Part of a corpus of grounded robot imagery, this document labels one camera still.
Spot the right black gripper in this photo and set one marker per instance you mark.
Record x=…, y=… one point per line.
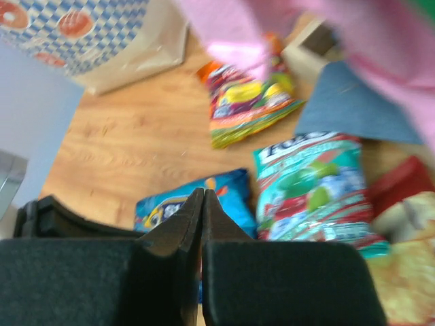
x=61, y=269

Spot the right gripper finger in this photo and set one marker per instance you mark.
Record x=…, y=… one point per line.
x=254, y=282

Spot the blue Slendy candy bag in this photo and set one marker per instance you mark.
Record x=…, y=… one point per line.
x=232, y=189

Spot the teal snack packet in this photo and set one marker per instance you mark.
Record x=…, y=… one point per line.
x=312, y=188

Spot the red chips bag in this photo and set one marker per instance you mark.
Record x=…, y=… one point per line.
x=403, y=204

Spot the colourful candy packet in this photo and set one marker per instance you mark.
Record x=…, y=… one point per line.
x=240, y=105

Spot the blue checkered paper bag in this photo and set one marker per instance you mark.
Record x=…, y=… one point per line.
x=102, y=45

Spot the pink shirt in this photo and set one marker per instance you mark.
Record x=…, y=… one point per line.
x=389, y=44

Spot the blue crumpled cloth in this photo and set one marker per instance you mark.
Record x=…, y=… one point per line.
x=342, y=102

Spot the wooden clothes rack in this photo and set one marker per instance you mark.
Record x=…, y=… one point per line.
x=314, y=47

